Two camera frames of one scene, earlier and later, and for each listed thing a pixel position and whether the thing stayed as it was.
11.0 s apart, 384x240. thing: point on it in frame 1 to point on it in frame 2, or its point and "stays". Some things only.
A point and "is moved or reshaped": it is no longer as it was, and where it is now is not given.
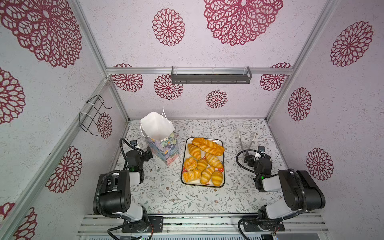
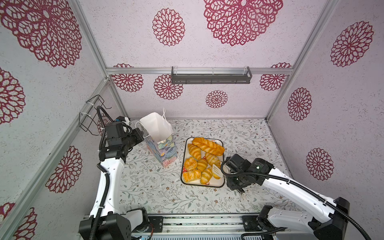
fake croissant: [213, 160] stays
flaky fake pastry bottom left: [189, 175] stays
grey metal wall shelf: [211, 78] stays
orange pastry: [217, 178] is moved or reshaped
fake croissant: [195, 151] stays
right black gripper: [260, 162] to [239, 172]
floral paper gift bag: [161, 137] stays
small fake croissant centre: [201, 164] stays
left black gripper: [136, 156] to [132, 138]
